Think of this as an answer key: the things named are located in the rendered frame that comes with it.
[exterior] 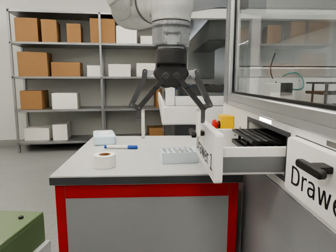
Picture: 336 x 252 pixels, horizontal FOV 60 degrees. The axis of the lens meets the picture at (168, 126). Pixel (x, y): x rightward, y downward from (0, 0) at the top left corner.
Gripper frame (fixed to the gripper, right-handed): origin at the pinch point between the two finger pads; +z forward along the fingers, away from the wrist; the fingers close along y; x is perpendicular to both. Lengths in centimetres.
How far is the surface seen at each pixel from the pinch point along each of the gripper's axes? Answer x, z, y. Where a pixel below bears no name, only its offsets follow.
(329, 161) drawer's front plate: -28.5, -0.5, 22.9
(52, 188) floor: 203, 91, -103
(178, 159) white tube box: 24.5, 13.6, 4.0
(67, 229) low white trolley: 14.4, 32.8, -31.1
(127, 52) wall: 414, -57, -47
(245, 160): -9.8, 4.4, 15.9
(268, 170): -9.9, 6.9, 21.1
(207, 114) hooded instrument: 83, 5, 25
